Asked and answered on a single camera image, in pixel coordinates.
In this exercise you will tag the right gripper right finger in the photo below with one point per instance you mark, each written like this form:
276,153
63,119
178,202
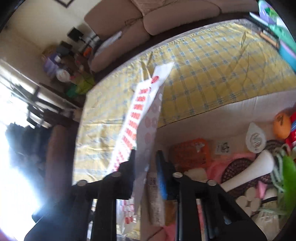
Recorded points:
165,170

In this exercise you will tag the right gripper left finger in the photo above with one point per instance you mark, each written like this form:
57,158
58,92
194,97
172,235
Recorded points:
127,176

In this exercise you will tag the colourful sticker sheet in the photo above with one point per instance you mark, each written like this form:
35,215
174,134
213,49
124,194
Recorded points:
138,133

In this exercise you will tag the black round mesh fan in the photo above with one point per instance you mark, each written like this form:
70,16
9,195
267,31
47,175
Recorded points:
243,173

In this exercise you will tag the white cardboard box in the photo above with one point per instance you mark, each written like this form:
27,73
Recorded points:
206,209

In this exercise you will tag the orange fruit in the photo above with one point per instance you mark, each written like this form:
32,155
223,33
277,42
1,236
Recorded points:
281,126

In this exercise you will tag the biscuit tin red blue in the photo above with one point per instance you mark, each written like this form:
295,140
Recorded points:
291,139

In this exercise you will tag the yellow plaid table mat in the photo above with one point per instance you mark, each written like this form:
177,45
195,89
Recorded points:
215,65

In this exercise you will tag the brown fabric sofa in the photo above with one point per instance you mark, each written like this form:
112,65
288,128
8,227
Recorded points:
122,27

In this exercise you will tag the blue round container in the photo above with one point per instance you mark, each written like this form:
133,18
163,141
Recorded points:
287,54

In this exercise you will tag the left brown sofa cushion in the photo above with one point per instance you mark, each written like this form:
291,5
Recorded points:
146,6

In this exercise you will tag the green folded cloth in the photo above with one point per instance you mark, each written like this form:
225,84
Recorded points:
281,30

